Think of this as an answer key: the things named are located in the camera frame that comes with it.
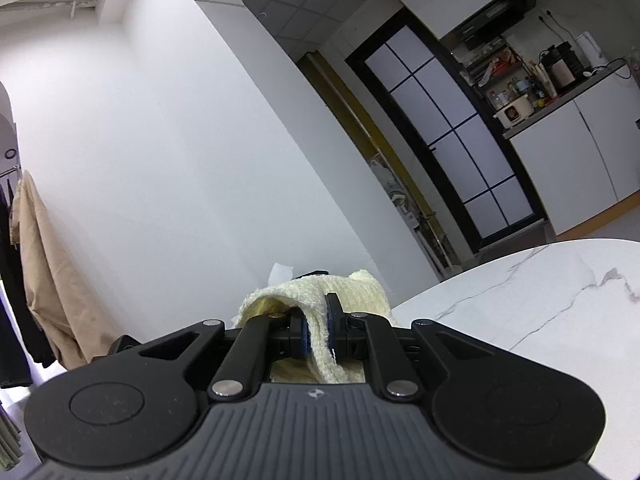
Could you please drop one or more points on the dark hanging clothes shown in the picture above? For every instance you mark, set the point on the dark hanging clothes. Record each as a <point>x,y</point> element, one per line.
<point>12,310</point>

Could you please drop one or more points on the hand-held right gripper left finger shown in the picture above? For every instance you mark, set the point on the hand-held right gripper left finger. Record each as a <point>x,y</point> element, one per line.
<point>302,340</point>

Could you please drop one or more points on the white tissue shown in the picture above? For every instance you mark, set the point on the white tissue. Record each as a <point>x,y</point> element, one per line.
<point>279,272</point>

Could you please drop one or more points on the black kitchen shelf rack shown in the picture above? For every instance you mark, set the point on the black kitchen shelf rack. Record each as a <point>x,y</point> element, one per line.
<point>492,67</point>

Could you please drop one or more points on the white plastic bag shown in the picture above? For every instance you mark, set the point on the white plastic bag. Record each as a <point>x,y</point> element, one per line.
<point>395,185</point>

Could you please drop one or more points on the beige hanging garment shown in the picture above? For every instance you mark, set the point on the beige hanging garment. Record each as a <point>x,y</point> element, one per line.
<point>50,285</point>

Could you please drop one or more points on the pale yellow towel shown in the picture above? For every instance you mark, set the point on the pale yellow towel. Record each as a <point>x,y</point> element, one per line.
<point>350,290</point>

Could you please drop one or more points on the black kitchen appliance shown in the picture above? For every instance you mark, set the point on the black kitchen appliance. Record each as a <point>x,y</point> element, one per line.
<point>562,70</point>

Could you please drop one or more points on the green hanging garment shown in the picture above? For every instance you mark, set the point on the green hanging garment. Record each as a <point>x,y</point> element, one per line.
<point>7,440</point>

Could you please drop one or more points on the black range hood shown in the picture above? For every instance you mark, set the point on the black range hood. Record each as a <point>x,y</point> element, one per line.
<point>492,15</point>

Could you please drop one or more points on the black framed glass door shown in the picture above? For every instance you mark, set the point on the black framed glass door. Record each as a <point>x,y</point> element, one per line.
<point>450,125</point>

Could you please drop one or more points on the white electric kettle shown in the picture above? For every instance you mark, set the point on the white electric kettle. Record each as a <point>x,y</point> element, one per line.
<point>590,50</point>

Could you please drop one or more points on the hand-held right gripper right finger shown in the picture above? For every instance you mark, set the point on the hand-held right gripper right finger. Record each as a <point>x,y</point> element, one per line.
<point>332,330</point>

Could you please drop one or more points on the row of condiment bottles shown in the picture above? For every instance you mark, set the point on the row of condiment bottles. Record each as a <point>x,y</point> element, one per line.
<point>520,87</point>

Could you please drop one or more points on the wall socket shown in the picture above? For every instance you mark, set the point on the wall socket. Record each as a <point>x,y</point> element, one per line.
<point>547,15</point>

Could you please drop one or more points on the white lower kitchen cabinet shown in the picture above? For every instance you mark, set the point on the white lower kitchen cabinet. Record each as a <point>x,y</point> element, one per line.
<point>565,170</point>

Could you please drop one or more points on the white rice cooker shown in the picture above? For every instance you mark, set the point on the white rice cooker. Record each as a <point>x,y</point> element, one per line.
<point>512,114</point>

